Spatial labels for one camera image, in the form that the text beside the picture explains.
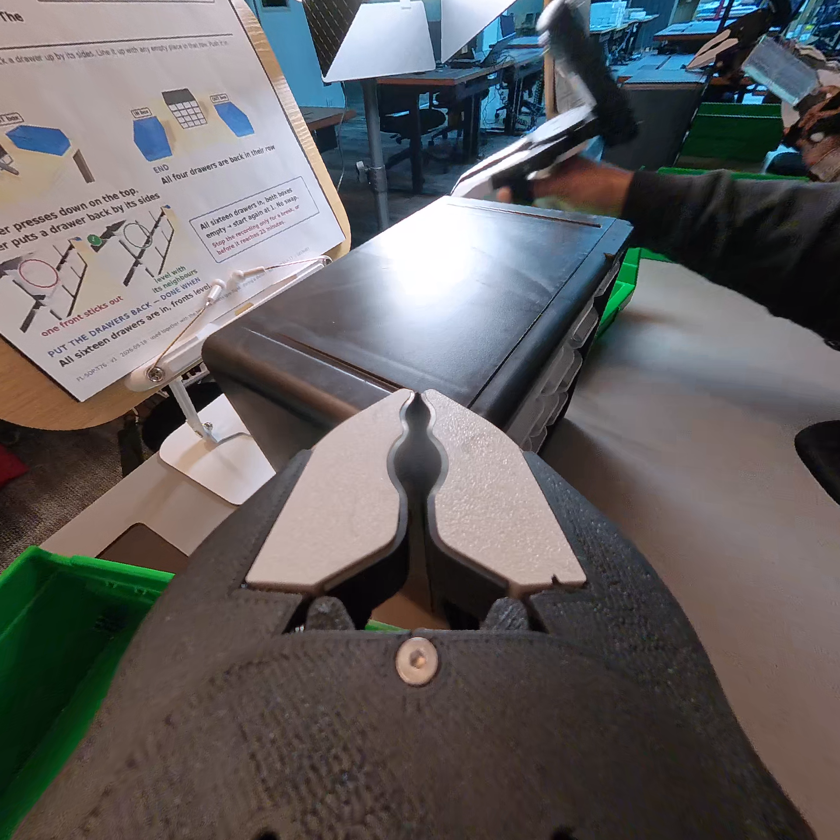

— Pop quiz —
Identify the grey lamp pole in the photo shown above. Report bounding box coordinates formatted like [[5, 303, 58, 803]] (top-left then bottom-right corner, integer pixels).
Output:
[[357, 75, 392, 232]]

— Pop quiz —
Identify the black quilted panel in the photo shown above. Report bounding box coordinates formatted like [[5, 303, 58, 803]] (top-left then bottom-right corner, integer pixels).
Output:
[[303, 0, 363, 78]]

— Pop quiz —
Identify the printed instruction sheet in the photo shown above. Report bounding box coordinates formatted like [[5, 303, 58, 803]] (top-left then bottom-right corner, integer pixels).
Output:
[[0, 0, 347, 403]]

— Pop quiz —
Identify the white winged lamp shade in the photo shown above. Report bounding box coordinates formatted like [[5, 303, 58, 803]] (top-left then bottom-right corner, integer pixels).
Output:
[[322, 0, 519, 83]]

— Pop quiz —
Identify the black office chair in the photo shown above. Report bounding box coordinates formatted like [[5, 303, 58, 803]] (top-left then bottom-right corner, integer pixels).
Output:
[[381, 108, 447, 172]]

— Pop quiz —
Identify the clear plastic drawer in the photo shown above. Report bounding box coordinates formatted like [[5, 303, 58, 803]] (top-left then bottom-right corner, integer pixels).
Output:
[[742, 36, 823, 109]]

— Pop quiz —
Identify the white metal stand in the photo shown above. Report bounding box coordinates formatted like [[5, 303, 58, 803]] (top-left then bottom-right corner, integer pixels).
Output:
[[123, 255, 333, 506]]

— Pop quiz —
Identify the black drawer cabinet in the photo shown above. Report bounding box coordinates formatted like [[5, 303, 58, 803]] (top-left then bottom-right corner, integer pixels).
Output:
[[202, 195, 634, 457]]

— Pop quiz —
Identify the instruction poster on board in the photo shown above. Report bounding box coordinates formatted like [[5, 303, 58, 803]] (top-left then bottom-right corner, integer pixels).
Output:
[[0, 0, 352, 431]]

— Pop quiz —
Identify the brown office table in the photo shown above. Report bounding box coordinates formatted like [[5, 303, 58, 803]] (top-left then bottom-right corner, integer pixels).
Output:
[[377, 46, 546, 191]]

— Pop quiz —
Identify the person's right forearm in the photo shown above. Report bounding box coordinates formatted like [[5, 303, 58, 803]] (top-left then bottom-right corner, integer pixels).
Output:
[[620, 167, 840, 342]]

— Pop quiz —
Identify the grid of clear cabinet drawers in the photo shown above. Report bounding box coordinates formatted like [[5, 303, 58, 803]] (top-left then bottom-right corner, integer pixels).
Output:
[[515, 259, 623, 455]]

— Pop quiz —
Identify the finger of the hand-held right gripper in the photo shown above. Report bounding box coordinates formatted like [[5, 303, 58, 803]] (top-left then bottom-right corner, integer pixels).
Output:
[[489, 134, 605, 198], [453, 106, 595, 196]]

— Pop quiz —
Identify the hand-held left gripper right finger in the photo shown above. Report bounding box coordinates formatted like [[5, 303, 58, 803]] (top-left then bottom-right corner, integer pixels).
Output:
[[422, 388, 588, 616]]

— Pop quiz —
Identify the person's right hand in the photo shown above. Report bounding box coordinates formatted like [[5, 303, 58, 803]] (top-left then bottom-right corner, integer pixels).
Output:
[[495, 157, 632, 217]]

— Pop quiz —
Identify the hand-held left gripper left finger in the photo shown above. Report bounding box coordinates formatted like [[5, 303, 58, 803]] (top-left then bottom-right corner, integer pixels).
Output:
[[245, 390, 419, 614]]

